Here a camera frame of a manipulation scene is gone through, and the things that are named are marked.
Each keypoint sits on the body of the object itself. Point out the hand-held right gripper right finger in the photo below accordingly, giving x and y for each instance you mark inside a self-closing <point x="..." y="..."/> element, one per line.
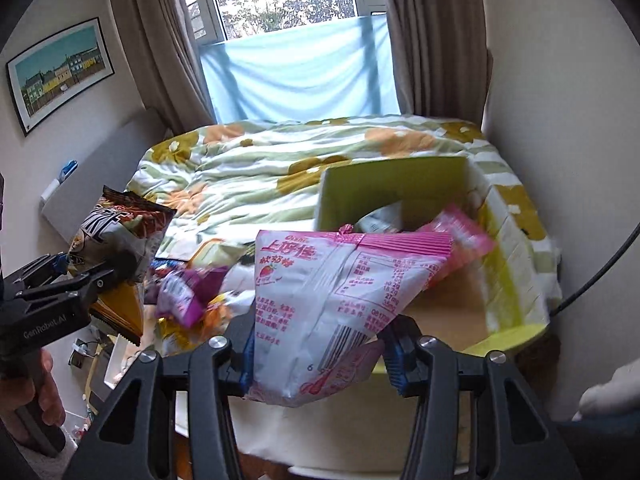
<point x="395" y="360"/>

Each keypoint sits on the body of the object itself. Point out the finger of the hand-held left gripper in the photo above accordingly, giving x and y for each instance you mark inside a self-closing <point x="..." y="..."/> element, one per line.
<point x="37" y="270"/>
<point x="107" y="277"/>

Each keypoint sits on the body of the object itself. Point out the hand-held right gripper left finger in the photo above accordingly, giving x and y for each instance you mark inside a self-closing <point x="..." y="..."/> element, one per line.
<point x="248" y="365"/>

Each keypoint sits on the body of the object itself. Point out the dark orange chip bag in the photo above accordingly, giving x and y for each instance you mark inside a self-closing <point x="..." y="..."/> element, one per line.
<point x="125" y="225"/>

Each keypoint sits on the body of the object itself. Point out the pile of snack packets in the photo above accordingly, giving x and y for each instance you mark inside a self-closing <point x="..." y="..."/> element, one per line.
<point x="225" y="305"/>

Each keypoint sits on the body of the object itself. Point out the purple snack packet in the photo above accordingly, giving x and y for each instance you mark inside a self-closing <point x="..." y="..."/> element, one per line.
<point x="185" y="300"/>

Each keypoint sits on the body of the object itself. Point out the pink and white snack bag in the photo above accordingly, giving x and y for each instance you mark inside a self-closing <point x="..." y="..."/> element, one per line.
<point x="320" y="300"/>

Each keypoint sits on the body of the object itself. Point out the green cardboard box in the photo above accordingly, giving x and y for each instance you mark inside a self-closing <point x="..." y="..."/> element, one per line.
<point x="390" y="185"/>

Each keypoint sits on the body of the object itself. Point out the person's left hand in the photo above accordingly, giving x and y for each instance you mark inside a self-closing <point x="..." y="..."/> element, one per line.
<point x="50" y="400"/>

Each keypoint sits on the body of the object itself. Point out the small blue plastic item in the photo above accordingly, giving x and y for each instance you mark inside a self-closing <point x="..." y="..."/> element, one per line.
<point x="68" y="171"/>

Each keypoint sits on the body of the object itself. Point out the grey headboard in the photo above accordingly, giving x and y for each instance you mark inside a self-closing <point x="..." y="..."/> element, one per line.
<point x="115" y="155"/>

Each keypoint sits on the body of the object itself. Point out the pink snack packet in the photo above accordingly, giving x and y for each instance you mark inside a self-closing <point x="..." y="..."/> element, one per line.
<point x="460" y="240"/>

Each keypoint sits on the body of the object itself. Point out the white snack packet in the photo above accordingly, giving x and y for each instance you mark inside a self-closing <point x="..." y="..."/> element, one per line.
<point x="385" y="220"/>

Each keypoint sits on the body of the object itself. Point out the floral striped duvet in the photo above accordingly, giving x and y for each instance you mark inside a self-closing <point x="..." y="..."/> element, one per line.
<point x="260" y="175"/>

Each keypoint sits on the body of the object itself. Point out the white cloth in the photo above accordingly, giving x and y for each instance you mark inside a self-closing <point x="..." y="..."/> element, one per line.
<point x="610" y="390"/>

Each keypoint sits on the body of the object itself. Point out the brown curtain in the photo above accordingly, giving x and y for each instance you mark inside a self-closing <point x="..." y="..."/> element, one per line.
<point x="160" y="50"/>
<point x="440" y="35"/>

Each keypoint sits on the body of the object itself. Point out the light blue cloth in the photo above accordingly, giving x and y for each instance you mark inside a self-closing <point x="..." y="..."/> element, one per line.
<point x="300" y="75"/>

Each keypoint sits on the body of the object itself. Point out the framed wall picture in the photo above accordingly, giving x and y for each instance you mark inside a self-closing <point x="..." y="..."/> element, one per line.
<point x="55" y="75"/>

